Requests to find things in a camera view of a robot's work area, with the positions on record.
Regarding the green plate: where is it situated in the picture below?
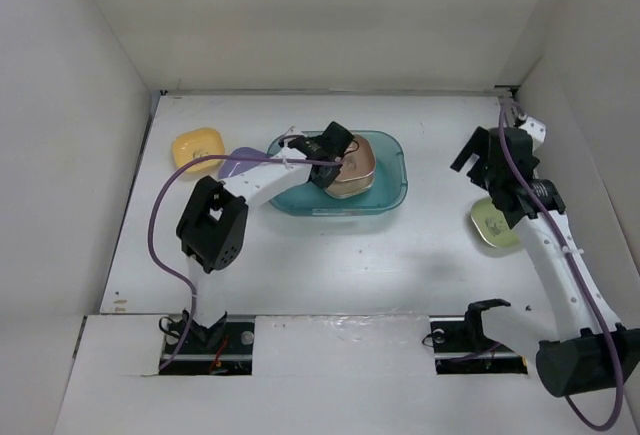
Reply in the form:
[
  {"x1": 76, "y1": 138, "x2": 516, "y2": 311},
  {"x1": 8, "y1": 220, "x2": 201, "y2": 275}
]
[{"x1": 470, "y1": 198, "x2": 519, "y2": 249}]

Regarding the cream plate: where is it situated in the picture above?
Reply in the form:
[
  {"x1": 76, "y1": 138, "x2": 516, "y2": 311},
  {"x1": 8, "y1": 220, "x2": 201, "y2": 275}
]
[{"x1": 325, "y1": 135, "x2": 376, "y2": 199}]

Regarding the purple plate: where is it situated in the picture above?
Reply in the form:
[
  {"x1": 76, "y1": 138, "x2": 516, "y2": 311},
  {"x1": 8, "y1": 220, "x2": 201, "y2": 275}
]
[{"x1": 218, "y1": 147, "x2": 269, "y2": 179}]

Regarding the yellow plate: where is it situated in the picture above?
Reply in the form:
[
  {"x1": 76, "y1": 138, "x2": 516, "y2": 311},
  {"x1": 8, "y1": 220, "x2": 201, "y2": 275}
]
[{"x1": 171, "y1": 127, "x2": 226, "y2": 168}]

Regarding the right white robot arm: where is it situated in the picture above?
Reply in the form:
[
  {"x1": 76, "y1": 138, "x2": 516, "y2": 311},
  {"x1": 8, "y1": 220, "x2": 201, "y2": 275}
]
[{"x1": 451, "y1": 127, "x2": 639, "y2": 398}]

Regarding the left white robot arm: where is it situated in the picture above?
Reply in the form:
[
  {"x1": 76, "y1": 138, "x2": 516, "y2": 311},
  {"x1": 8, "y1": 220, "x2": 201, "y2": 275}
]
[{"x1": 176, "y1": 122, "x2": 355, "y2": 352}]

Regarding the teal transparent plastic bin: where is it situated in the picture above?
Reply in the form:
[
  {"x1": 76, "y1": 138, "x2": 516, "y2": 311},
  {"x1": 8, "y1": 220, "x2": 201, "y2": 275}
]
[{"x1": 270, "y1": 130, "x2": 408, "y2": 216}]

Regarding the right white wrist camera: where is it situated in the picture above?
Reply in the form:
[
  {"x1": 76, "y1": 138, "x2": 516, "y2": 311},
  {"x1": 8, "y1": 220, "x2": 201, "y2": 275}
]
[{"x1": 513, "y1": 112, "x2": 546, "y2": 151}]

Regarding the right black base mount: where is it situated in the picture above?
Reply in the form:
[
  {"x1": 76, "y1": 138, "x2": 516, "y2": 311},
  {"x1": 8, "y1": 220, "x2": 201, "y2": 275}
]
[{"x1": 422, "y1": 317, "x2": 528, "y2": 375}]

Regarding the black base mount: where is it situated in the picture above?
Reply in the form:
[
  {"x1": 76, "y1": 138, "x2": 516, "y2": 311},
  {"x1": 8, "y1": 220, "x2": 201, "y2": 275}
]
[
  {"x1": 158, "y1": 316, "x2": 255, "y2": 376},
  {"x1": 422, "y1": 317, "x2": 528, "y2": 375}
]

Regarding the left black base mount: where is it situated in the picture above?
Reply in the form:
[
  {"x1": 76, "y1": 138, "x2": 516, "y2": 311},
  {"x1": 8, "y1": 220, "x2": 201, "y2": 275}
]
[{"x1": 158, "y1": 316, "x2": 255, "y2": 376}]

